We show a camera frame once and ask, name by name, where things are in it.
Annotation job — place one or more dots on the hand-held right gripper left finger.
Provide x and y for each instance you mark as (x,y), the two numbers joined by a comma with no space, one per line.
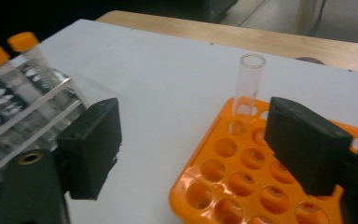
(90,149)

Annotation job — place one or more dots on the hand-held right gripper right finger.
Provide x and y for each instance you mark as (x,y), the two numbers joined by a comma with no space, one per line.
(307,149)

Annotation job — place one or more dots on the dark cabinet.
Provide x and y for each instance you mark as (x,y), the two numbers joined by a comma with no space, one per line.
(220,9)

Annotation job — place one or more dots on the wooden table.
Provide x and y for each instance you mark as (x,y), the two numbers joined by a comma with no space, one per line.
(261,37)

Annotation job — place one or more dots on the orange plastic tube rack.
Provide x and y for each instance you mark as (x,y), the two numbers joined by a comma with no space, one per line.
(183,185)

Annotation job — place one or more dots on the silver metal tube rack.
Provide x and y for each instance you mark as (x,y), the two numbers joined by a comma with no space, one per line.
(0,102)

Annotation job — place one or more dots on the white table board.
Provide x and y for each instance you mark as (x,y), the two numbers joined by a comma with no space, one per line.
(167,77)

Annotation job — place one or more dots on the clear glass test tube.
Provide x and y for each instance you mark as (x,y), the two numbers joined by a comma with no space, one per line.
(249,84)

